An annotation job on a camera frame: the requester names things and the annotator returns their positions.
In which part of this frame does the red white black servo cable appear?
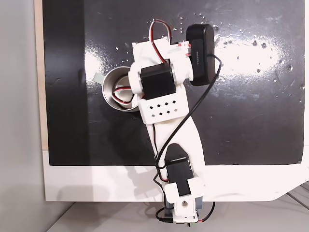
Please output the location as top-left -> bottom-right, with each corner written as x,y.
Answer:
112,87 -> 135,105
149,18 -> 173,64

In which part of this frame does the light wooden board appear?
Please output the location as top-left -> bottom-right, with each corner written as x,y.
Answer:
33,0 -> 50,151

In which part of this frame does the black glossy mat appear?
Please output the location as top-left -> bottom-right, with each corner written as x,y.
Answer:
42,0 -> 305,167

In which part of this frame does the black oval camera box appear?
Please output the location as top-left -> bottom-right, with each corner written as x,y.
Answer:
185,23 -> 215,87

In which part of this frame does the stainless steel cup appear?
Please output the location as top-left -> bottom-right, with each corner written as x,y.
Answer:
93,66 -> 141,113

